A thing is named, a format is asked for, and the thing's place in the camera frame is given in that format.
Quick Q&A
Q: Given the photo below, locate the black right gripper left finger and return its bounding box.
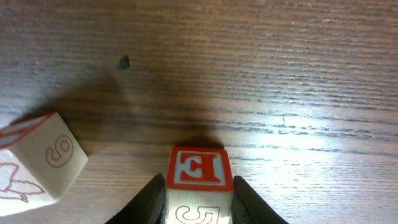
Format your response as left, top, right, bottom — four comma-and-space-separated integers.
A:
105, 173, 165, 224

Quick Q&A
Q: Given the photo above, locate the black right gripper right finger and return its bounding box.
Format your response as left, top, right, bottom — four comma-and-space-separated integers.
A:
231, 175, 288, 224

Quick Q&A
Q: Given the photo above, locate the wooden block red E face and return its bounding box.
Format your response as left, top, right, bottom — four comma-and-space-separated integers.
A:
164, 146, 234, 224

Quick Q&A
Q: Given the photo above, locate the wooden block number 9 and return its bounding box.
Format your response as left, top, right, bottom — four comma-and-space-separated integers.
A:
1, 112, 88, 217

